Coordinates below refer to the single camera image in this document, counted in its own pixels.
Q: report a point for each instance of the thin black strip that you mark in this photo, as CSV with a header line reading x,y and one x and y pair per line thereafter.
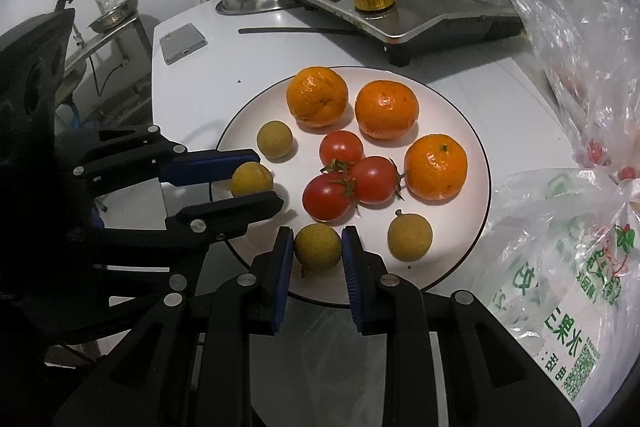
x,y
300,31

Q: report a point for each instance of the green printed plastic bag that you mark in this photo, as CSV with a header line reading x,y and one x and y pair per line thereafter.
x,y
550,257

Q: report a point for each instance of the clear plastic bag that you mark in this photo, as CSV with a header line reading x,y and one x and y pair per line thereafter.
x,y
575,57

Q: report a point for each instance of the metal stand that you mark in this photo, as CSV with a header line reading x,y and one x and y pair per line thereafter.
x,y
95,49

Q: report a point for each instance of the silver induction cooker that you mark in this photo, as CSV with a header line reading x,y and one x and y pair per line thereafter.
x,y
425,22

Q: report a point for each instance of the small mandarin orange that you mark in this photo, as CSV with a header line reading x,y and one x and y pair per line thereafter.
x,y
436,167
317,97
386,109

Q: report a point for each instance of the silver phone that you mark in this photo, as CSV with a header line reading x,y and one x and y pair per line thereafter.
x,y
182,43

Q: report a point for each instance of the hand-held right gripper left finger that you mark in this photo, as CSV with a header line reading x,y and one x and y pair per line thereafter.
x,y
282,282

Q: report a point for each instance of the yellow-brown longan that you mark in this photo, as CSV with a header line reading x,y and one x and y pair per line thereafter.
x,y
251,179
274,139
317,247
410,237

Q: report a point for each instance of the steel bowl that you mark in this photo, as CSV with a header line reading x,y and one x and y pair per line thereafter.
x,y
114,14

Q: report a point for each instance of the white plate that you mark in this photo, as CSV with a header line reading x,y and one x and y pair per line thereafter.
x,y
450,247

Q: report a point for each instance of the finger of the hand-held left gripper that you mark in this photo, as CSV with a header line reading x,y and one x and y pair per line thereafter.
x,y
210,167
225,214

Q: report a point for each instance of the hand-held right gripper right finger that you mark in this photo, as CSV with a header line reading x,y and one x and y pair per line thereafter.
x,y
352,282

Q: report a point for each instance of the red cherry tomato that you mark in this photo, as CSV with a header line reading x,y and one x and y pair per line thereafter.
x,y
325,197
341,148
372,179

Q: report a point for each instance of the bagged cherry tomato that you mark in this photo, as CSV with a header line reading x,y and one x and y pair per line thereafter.
x,y
625,172
595,152

